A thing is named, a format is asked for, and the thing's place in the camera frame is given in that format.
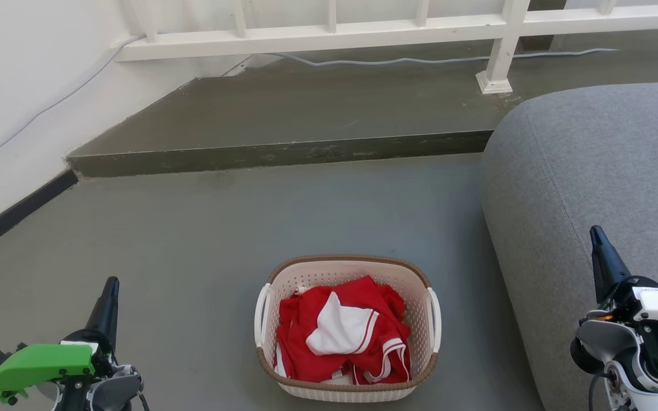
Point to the red and white garment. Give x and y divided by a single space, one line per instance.
312 354

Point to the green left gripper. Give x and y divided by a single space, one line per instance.
37 362

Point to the white railing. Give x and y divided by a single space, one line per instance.
329 35

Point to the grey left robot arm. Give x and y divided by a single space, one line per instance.
112 391

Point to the black baseboard strip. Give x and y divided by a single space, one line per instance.
15 214

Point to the grey fabric sofa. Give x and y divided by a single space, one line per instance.
592 160

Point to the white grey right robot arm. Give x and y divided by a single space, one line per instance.
620 342

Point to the cream plastic laundry basket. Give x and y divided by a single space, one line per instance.
347 394

